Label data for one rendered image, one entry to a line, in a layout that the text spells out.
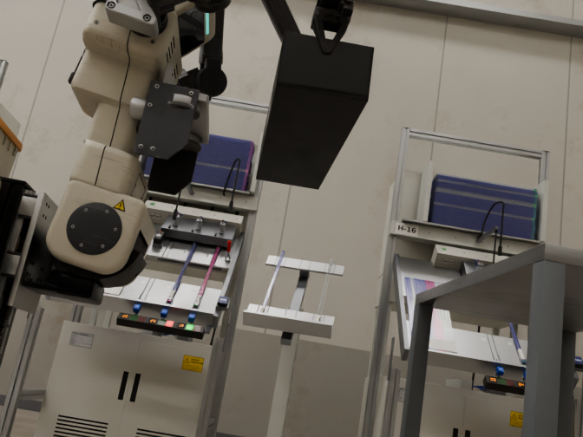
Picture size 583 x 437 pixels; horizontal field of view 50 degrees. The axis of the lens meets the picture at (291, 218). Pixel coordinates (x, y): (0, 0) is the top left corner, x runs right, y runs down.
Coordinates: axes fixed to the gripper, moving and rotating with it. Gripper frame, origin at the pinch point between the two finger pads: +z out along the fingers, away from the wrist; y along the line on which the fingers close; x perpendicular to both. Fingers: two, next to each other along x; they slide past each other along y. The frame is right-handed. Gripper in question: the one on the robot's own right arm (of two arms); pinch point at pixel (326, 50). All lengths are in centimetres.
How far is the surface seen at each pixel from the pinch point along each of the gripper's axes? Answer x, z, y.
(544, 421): -42, 61, -5
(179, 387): 24, 66, 182
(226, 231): 16, -8, 191
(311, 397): -70, 63, 416
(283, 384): -17, 59, 155
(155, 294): 40, 31, 159
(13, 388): 86, 75, 158
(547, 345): -42, 49, -5
